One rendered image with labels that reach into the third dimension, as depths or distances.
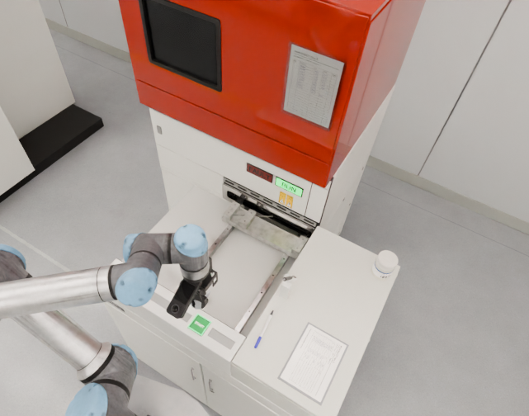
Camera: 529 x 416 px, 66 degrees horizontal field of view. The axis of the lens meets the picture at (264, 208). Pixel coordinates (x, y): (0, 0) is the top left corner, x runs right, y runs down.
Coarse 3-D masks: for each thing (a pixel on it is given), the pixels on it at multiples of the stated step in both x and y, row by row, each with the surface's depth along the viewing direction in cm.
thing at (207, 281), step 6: (210, 258) 108; (210, 264) 110; (210, 270) 112; (210, 276) 111; (216, 276) 113; (180, 282) 111; (192, 282) 104; (204, 282) 110; (210, 282) 111; (216, 282) 116; (204, 288) 109; (198, 294) 109; (204, 294) 111; (198, 300) 112
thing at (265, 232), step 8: (240, 216) 171; (232, 224) 170; (256, 224) 169; (264, 224) 169; (248, 232) 167; (256, 232) 166; (264, 232) 166; (272, 232) 167; (280, 232) 167; (264, 240) 165; (272, 240) 164; (280, 240) 164; (288, 240) 165; (296, 240) 165; (280, 248) 163; (288, 248) 162; (296, 256) 160
